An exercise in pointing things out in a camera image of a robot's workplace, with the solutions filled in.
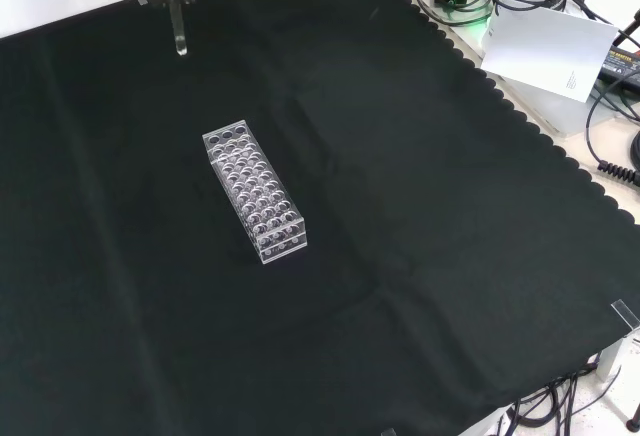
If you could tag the clear glass test tube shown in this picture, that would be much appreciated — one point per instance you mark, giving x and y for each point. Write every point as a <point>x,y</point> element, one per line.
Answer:
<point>178,26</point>

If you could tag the clear acrylic test tube rack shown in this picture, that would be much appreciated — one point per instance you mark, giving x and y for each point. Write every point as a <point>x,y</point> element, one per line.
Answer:
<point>253,190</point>

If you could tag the black power adapter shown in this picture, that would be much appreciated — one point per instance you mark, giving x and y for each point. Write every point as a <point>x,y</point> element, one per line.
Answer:
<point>621,66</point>

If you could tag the white paper card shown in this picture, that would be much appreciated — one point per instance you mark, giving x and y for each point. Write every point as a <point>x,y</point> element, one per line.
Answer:
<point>550,51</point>

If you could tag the pale board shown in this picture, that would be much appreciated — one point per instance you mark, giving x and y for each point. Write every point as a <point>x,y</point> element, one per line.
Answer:
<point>545,101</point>

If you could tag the black bench cloth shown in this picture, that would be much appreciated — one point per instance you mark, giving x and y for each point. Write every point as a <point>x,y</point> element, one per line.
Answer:
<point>300,206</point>

